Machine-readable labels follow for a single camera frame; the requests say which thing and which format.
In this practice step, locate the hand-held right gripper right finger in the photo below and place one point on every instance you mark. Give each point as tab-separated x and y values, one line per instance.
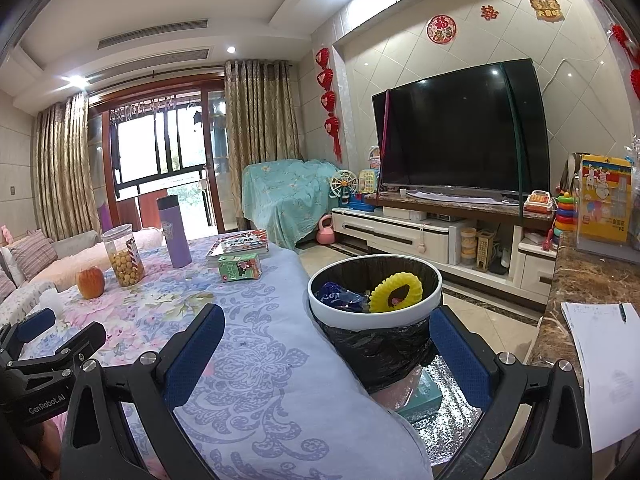
460	355

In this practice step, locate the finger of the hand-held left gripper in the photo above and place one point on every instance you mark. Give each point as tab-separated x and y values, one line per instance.
82	340
37	325

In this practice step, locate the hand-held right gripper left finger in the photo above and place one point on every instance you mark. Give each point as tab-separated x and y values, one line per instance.
195	355

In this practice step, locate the yellow foam fruit net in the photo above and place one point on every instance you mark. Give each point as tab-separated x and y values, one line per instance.
380	297

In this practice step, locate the white trash bin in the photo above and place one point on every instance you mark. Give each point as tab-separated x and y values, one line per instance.
350	316

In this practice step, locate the blue snack wrapper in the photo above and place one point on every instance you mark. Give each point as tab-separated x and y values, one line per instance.
340	297

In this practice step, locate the sofa with floral cover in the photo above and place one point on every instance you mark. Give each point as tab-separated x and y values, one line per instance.
30	290

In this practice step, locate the teal cardboard box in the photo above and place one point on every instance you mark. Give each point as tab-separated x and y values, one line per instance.
422	395

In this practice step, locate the red yellow apple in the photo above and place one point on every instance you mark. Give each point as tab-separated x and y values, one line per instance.
90	284

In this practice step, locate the striped pink pillow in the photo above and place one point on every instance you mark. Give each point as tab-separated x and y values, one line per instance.
32	255
6	275

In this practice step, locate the floral tablecloth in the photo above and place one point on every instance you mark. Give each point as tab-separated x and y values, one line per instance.
260	320

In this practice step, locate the pink sofa blanket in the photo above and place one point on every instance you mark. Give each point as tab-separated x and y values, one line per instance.
75	260

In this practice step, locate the silver foil mat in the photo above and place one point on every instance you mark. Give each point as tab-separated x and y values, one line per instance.
450	432

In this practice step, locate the clear snack jar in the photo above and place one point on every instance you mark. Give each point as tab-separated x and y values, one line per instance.
125	265

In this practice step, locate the pink plush toy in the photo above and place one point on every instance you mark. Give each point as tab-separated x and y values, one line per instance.
5	235

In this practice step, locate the green milk carton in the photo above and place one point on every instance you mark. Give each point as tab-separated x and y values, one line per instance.
240	267

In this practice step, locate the wooden toy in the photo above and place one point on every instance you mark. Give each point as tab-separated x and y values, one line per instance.
485	252

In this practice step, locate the yellow jar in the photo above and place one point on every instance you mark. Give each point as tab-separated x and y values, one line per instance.
468	245

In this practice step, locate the purple thermos bottle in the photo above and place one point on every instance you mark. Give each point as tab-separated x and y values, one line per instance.
175	240

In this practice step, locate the colourful picture book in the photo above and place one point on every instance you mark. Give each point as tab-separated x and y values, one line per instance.
240	242

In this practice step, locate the purple plastic object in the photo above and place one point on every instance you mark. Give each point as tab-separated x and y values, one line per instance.
105	217

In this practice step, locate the white TV cabinet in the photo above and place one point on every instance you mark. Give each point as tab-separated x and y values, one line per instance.
400	230

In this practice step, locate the white paper sheets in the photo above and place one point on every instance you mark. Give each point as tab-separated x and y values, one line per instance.
605	360

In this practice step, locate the brown marble counter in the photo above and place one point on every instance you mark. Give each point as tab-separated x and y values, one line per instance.
590	270

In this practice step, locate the beige patterned curtain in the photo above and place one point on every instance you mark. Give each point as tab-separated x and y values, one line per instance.
260	110
65	170

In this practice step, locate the dark pen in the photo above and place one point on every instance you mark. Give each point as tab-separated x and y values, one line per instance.
622	312

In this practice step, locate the toy cash register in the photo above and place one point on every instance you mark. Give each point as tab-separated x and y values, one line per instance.
537	204

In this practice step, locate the pink kettlebell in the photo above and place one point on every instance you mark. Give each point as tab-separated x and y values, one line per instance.
328	234

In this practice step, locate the blue plastic toy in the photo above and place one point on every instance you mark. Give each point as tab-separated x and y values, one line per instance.
361	202

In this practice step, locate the teal covered furniture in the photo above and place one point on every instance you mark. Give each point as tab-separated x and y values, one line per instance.
285	195

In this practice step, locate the ferris wheel toy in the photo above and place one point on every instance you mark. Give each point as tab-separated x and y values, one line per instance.
343	184

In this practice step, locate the yellow picture box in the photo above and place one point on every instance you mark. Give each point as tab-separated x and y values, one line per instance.
605	200

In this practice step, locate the pink white toy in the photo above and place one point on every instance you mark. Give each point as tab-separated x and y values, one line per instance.
375	159

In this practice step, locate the black television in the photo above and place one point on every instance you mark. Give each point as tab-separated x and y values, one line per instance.
460	130

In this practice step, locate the wooden balcony door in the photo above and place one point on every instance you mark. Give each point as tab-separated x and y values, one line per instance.
206	125

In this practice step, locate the red hanging heart decoration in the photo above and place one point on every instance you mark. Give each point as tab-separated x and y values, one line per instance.
325	77

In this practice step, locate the red hanging knot decoration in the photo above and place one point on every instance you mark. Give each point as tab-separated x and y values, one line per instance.
622	37

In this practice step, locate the round red wall sticker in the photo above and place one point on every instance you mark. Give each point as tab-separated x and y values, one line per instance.
442	29

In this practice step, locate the small red wall sticker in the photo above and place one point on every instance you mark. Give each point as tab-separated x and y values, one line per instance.
488	12

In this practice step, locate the gold wall sticker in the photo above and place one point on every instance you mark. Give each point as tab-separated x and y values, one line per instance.
546	6

